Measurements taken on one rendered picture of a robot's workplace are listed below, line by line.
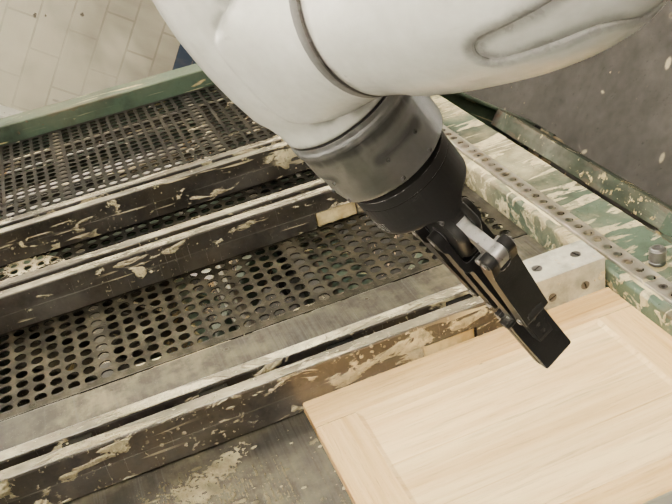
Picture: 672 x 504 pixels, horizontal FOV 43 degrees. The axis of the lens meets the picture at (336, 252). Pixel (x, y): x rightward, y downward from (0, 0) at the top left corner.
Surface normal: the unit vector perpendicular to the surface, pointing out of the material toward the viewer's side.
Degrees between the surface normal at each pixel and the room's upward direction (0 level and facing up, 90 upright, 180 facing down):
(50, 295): 90
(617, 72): 0
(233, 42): 61
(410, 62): 74
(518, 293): 105
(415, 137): 93
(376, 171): 79
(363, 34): 51
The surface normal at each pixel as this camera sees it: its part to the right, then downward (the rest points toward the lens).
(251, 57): -0.44, 0.73
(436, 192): 0.41, 0.33
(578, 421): -0.17, -0.85
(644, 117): -0.85, -0.24
